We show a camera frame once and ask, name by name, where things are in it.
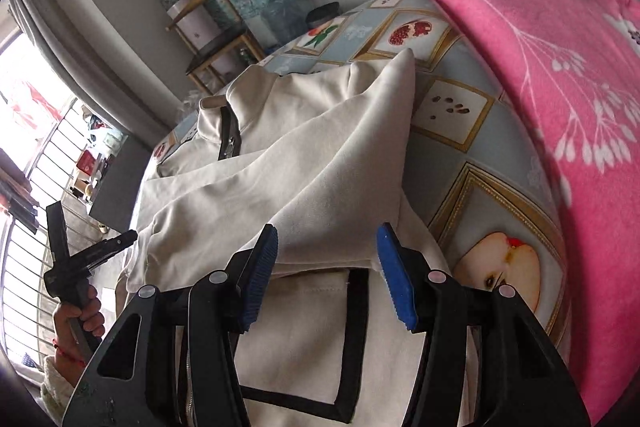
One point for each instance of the black trash bin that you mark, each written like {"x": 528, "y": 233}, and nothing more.
{"x": 324, "y": 14}

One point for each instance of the cream jacket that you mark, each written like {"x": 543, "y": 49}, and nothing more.
{"x": 300, "y": 157}

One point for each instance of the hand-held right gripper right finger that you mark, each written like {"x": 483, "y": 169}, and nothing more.
{"x": 397, "y": 279}

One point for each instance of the dark grey cabinet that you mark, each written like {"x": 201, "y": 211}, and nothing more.
{"x": 120, "y": 187}

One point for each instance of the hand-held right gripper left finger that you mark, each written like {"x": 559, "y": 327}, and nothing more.
{"x": 261, "y": 279}

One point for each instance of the wooden chair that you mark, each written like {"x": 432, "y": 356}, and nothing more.
{"x": 220, "y": 44}

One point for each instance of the metal window railing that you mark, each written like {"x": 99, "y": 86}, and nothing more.
{"x": 30, "y": 267}

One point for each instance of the fruit print bed sheet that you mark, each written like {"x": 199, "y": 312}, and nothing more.
{"x": 450, "y": 57}

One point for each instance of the red white hanging cloth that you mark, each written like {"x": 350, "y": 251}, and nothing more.
{"x": 30, "y": 102}

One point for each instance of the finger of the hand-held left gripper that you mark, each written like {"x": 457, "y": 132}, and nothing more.
{"x": 56, "y": 232}
{"x": 107, "y": 247}

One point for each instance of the red box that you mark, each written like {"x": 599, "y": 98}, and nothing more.
{"x": 87, "y": 163}

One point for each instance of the grey curtain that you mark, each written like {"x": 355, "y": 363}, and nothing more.
{"x": 100, "y": 72}

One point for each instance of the pink floral blanket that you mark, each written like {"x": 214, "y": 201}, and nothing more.
{"x": 550, "y": 107}

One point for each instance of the clear empty water jug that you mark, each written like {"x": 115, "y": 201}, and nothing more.
{"x": 285, "y": 22}

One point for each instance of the person's left hand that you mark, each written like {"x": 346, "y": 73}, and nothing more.
{"x": 92, "y": 319}

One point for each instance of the person's left forearm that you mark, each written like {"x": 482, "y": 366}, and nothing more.
{"x": 62, "y": 377}

